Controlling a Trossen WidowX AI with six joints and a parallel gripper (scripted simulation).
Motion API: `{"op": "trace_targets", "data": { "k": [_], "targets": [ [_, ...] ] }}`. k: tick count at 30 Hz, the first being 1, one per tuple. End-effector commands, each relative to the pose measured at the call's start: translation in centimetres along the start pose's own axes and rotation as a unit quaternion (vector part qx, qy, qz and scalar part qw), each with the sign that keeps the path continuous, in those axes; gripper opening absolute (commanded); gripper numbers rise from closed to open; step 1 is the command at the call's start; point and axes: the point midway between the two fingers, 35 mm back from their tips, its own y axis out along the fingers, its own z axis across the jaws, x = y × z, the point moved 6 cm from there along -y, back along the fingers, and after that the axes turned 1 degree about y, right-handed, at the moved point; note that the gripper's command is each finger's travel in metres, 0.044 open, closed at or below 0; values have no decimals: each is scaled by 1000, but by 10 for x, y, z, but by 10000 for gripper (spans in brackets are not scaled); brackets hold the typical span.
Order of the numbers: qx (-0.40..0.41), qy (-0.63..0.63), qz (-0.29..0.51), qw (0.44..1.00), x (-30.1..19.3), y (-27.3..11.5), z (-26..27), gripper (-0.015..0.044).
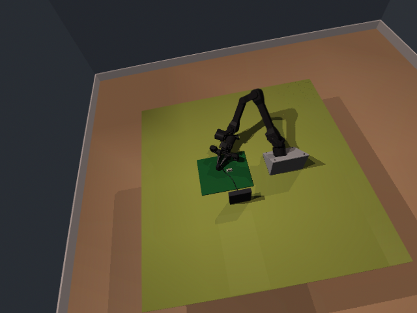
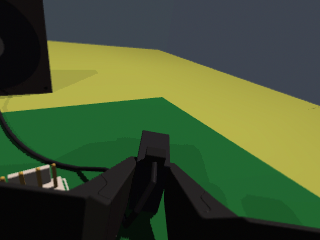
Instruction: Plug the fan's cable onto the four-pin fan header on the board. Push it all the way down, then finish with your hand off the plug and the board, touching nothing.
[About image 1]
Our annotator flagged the black cooling fan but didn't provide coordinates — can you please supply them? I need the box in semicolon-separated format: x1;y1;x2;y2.
228;188;252;205

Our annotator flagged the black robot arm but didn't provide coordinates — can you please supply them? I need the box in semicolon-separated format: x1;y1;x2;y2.
214;88;287;157

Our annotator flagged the green circuit board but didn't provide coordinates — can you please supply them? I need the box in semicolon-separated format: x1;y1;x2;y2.
197;151;253;196

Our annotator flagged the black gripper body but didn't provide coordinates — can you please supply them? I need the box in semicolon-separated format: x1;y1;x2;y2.
209;141;239;161

